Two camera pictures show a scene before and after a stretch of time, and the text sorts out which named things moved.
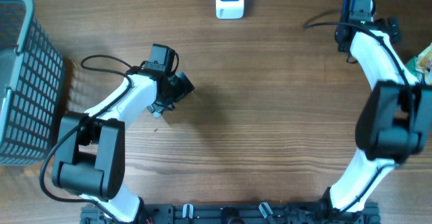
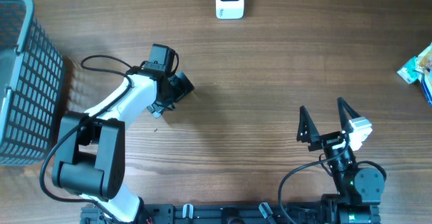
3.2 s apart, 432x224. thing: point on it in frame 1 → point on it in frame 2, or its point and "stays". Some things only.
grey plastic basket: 32,82 stays
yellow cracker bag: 424,63 stays
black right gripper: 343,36 → 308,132
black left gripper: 183,86 stays
